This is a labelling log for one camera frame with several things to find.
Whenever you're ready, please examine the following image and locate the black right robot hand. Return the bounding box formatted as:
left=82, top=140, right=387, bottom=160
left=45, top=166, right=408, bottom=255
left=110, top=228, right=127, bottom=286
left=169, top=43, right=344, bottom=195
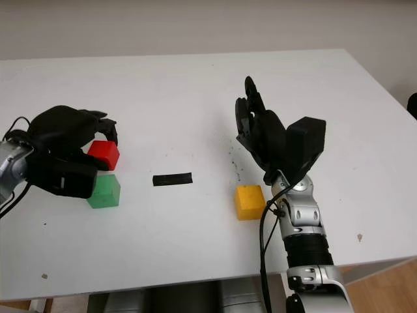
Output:
left=234, top=76, right=291, bottom=186

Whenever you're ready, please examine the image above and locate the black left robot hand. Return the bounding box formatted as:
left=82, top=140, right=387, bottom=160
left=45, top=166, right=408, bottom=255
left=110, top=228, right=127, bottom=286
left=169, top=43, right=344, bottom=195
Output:
left=26, top=105, right=119, bottom=172

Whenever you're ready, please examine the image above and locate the red cube block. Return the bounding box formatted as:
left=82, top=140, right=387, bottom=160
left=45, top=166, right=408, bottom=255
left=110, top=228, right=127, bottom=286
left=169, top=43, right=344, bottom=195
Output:
left=87, top=140, right=121, bottom=171

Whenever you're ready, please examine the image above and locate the yellow cube block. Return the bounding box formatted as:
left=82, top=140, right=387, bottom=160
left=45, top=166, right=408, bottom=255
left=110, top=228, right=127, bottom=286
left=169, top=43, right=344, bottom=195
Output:
left=235, top=185, right=266, bottom=222

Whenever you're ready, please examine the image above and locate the green cube block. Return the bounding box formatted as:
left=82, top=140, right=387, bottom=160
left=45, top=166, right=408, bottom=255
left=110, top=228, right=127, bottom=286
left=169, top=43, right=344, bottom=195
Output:
left=86, top=174, right=122, bottom=209

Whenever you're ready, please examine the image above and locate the black tape strip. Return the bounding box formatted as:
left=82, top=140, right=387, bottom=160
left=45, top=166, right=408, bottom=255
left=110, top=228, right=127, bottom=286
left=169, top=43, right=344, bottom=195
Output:
left=152, top=172, right=194, bottom=188

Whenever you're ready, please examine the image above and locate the black round object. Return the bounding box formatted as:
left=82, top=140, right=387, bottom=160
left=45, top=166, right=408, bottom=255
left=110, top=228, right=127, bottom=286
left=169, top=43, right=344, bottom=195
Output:
left=407, top=93, right=417, bottom=120

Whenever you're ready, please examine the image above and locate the grey right robot thigh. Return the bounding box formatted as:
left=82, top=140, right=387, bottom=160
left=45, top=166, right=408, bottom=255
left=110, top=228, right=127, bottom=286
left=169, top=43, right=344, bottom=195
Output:
left=217, top=278, right=263, bottom=313

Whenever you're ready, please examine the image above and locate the grey robot thigh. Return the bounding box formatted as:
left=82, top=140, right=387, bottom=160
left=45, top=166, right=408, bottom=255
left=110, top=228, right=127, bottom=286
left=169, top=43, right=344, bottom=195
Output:
left=217, top=278, right=263, bottom=313
left=103, top=288, right=148, bottom=313

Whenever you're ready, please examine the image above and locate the white table leg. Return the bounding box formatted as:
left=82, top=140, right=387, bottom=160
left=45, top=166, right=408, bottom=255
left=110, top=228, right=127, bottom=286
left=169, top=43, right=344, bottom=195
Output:
left=29, top=298, right=53, bottom=313

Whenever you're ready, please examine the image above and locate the dark robot waist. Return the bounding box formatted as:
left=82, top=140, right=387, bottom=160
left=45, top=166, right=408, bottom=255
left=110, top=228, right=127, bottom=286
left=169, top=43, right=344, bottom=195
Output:
left=143, top=280, right=223, bottom=313

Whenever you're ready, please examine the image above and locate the grey left robot thigh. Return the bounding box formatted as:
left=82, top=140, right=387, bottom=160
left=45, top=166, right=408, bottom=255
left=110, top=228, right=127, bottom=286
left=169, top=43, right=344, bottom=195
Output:
left=103, top=288, right=148, bottom=313

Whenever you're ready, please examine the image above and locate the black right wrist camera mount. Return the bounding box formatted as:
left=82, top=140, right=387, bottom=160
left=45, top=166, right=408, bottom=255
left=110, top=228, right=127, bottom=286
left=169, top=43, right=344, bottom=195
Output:
left=285, top=116, right=327, bottom=184

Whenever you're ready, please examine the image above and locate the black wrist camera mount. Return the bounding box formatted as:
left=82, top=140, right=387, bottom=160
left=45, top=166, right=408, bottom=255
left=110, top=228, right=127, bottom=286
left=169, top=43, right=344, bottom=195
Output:
left=26, top=152, right=99, bottom=200
left=285, top=116, right=327, bottom=184

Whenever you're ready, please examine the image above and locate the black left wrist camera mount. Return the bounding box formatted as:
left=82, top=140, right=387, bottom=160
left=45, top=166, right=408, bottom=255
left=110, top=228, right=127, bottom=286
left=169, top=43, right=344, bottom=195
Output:
left=26, top=152, right=99, bottom=200

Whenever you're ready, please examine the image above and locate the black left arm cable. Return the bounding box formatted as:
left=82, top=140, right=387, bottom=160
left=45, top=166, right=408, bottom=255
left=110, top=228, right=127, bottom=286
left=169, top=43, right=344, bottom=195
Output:
left=0, top=116, right=34, bottom=220

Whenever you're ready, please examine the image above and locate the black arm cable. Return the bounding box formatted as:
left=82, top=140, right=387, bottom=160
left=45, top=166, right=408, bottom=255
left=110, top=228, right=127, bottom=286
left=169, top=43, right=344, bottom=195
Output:
left=258, top=181, right=288, bottom=313
left=0, top=116, right=34, bottom=220

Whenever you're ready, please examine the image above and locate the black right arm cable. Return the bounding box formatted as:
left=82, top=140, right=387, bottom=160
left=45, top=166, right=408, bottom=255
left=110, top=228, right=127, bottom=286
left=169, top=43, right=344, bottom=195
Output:
left=258, top=181, right=288, bottom=313

